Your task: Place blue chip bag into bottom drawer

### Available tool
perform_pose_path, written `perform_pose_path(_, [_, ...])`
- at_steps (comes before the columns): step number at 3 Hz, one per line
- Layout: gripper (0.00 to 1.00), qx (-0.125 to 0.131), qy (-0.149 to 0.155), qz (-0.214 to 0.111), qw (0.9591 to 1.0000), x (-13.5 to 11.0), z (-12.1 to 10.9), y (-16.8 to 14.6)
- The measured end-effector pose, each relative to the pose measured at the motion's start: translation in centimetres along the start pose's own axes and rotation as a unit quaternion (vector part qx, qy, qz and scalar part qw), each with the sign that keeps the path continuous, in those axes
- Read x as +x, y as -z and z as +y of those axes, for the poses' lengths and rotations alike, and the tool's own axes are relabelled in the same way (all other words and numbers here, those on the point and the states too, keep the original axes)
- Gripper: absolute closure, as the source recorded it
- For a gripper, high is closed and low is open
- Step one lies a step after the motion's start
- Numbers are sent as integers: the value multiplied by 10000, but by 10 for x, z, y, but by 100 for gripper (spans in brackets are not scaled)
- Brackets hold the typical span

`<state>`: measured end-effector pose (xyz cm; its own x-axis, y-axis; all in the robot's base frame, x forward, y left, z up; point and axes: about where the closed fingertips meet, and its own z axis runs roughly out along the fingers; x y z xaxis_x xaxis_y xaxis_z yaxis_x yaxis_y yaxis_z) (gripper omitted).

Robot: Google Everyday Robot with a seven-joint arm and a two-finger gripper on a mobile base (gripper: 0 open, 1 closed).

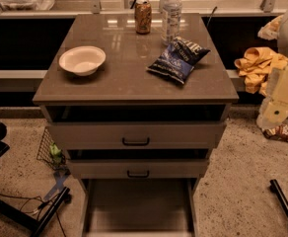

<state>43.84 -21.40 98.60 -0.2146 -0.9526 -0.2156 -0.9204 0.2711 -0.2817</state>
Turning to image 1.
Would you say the black metal leg right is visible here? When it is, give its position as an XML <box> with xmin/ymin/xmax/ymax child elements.
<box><xmin>270</xmin><ymin>179</ymin><xmax>288</xmax><ymax>218</ymax></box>

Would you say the white paper bowl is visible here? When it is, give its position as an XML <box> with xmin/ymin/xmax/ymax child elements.
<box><xmin>58</xmin><ymin>46</ymin><xmax>106</xmax><ymax>76</ymax></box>

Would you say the middle grey drawer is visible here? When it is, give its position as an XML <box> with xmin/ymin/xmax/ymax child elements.
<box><xmin>67</xmin><ymin>159</ymin><xmax>208</xmax><ymax>179</ymax></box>

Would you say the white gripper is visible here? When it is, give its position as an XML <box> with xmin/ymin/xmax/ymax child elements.
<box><xmin>256</xmin><ymin>65</ymin><xmax>288</xmax><ymax>129</ymax></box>

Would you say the black floor cable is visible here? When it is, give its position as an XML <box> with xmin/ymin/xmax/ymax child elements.
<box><xmin>0</xmin><ymin>181</ymin><xmax>68</xmax><ymax>237</ymax></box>

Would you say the bottom grey open drawer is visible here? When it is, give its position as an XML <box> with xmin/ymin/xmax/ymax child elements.
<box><xmin>81</xmin><ymin>179</ymin><xmax>198</xmax><ymax>237</ymax></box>

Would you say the black metal stand leg left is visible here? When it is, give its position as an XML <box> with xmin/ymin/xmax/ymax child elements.
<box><xmin>0</xmin><ymin>187</ymin><xmax>70</xmax><ymax>237</ymax></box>

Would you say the blue chip bag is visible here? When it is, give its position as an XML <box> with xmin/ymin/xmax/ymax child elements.
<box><xmin>147</xmin><ymin>37</ymin><xmax>210</xmax><ymax>84</ymax></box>

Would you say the brown snack wrapper on floor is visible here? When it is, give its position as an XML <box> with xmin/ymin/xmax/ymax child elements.
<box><xmin>262</xmin><ymin>124</ymin><xmax>288</xmax><ymax>142</ymax></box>

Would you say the clear plastic water bottle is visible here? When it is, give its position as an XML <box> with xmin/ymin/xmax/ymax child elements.
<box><xmin>161</xmin><ymin>0</ymin><xmax>182</xmax><ymax>45</ymax></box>

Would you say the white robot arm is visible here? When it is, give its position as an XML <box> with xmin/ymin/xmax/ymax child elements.
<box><xmin>256</xmin><ymin>10</ymin><xmax>288</xmax><ymax>129</ymax></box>

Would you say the grey drawer cabinet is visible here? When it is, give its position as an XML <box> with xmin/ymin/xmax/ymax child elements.
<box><xmin>32</xmin><ymin>13</ymin><xmax>240</xmax><ymax>237</ymax></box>

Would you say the top grey drawer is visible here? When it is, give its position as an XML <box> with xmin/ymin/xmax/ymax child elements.
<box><xmin>47</xmin><ymin>121</ymin><xmax>226</xmax><ymax>150</ymax></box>

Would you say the yellow crumpled cloth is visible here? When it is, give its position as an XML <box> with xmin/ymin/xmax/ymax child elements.
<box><xmin>234</xmin><ymin>46</ymin><xmax>288</xmax><ymax>96</ymax></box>

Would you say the wire mesh basket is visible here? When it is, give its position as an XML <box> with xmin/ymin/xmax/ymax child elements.
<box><xmin>36</xmin><ymin>128</ymin><xmax>66</xmax><ymax>171</ymax></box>

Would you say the green object in basket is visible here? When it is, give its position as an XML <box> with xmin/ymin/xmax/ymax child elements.
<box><xmin>49</xmin><ymin>143</ymin><xmax>62</xmax><ymax>164</ymax></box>

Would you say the orange soda can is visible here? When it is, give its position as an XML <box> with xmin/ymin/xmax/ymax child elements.
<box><xmin>134</xmin><ymin>0</ymin><xmax>152</xmax><ymax>35</ymax></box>

